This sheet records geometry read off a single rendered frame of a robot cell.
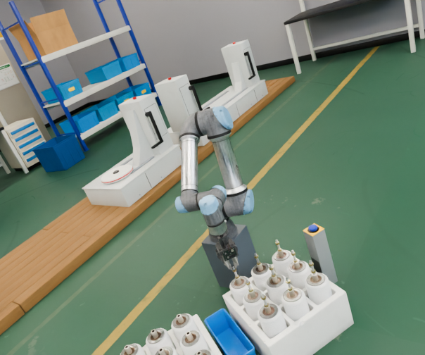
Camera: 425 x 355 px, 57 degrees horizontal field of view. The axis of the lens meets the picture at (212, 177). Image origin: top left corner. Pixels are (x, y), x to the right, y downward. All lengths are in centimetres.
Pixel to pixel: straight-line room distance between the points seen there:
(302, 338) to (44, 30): 554
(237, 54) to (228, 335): 374
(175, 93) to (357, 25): 336
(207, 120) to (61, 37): 488
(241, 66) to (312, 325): 385
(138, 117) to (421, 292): 270
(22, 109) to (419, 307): 676
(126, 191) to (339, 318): 215
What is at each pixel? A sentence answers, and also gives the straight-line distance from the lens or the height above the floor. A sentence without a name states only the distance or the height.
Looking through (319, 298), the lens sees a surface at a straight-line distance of 170.
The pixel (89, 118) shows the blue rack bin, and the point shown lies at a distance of 637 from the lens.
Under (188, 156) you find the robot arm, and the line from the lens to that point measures 175.
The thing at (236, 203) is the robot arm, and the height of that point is 49.
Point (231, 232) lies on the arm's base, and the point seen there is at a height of 33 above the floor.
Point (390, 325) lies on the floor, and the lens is 184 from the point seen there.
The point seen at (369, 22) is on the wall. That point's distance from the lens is 643.
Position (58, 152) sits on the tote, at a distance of 567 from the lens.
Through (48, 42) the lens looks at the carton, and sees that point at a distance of 634.
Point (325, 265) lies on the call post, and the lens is 194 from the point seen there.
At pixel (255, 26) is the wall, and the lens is 710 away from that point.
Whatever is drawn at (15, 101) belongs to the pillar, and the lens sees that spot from 752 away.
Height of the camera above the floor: 137
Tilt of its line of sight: 23 degrees down
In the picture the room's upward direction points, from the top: 21 degrees counter-clockwise
